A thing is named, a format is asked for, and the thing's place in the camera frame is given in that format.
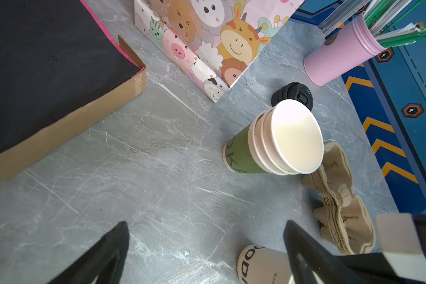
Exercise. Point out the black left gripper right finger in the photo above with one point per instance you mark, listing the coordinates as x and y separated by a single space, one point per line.
311 263

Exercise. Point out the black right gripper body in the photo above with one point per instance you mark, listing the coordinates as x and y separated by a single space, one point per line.
403 244

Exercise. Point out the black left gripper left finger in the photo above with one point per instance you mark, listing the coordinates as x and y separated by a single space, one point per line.
103 263

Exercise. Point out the white paper cup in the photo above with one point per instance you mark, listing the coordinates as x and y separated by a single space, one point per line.
261 265

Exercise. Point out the stack of pulp cup carriers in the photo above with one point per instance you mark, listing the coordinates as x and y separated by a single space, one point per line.
345 221

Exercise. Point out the stack of green paper cups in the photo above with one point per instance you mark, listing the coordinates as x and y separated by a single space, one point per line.
284 140

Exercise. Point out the cardboard napkin box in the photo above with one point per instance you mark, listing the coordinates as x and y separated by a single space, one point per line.
20 157

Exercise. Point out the stack of black cup lids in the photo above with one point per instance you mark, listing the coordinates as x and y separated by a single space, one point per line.
295 91

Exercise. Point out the pink straw holder cup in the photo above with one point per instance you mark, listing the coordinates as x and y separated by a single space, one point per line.
351 46

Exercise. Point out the bundle of wrapped straws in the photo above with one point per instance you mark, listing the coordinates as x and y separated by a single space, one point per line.
379 18

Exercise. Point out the cartoon animal paper gift bag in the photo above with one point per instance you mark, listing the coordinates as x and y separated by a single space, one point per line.
212 41

